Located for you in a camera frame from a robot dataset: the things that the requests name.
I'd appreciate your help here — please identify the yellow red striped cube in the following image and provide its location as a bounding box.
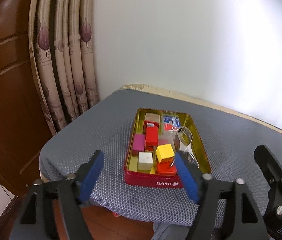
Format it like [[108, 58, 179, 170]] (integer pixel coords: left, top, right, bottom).
[[156, 144, 175, 163]]

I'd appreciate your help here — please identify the white chevron patterned cube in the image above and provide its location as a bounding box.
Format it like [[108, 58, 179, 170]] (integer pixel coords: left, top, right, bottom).
[[137, 152, 153, 171]]

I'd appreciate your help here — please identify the red toffee tin box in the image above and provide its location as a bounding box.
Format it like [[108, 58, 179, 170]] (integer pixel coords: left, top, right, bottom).
[[124, 108, 211, 188]]

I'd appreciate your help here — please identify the red wooden block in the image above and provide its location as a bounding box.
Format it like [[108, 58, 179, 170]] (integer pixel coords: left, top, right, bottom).
[[145, 126, 158, 147]]

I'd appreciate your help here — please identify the pink wooden block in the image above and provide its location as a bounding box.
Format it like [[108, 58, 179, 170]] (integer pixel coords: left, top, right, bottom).
[[132, 134, 145, 155]]

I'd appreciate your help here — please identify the brown wooden door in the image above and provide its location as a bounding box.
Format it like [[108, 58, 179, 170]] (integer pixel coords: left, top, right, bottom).
[[0, 0, 52, 217]]

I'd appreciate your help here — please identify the grey honeycomb mesh mat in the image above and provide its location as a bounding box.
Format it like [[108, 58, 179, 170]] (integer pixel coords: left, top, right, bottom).
[[39, 89, 282, 226]]

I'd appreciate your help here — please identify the blue red card pack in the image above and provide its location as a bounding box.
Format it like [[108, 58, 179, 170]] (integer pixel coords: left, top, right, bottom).
[[161, 114, 181, 132]]

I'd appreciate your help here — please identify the beige leaf print curtain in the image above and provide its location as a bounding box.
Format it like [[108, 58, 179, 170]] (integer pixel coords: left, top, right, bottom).
[[29, 0, 99, 135]]

